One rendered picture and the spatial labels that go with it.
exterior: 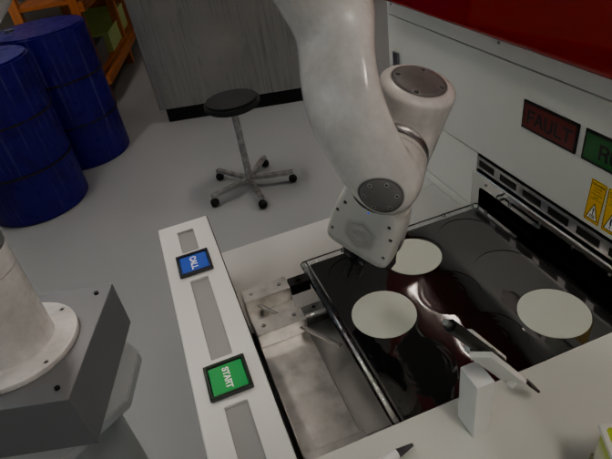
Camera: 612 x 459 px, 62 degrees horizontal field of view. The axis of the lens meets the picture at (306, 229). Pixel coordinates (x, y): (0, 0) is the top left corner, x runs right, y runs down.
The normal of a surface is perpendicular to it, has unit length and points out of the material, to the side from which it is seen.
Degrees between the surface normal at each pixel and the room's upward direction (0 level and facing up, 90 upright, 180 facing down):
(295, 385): 0
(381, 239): 90
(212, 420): 0
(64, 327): 2
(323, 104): 65
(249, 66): 90
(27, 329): 89
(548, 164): 90
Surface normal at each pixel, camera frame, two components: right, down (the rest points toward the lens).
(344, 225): -0.61, 0.52
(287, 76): 0.07, 0.58
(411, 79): 0.12, -0.67
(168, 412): -0.14, -0.80
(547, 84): -0.93, 0.31
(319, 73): -0.61, -0.06
